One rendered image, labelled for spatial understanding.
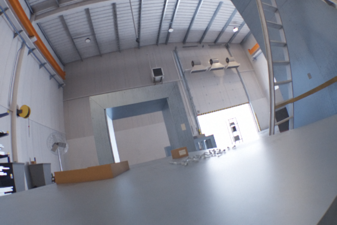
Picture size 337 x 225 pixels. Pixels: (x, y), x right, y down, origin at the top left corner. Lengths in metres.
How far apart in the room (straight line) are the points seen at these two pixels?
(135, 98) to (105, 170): 1.48
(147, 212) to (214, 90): 11.67
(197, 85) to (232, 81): 2.95
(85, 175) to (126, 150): 9.06
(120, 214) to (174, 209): 0.07
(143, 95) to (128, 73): 9.09
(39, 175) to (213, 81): 11.42
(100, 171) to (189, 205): 0.58
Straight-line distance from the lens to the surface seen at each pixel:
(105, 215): 0.24
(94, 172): 0.76
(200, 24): 12.08
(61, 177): 0.84
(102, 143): 2.03
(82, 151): 10.33
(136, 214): 0.22
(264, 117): 13.79
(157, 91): 2.16
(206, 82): 11.83
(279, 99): 6.30
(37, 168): 6.58
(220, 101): 11.67
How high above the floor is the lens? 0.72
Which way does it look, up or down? 17 degrees up
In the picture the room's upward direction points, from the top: 15 degrees counter-clockwise
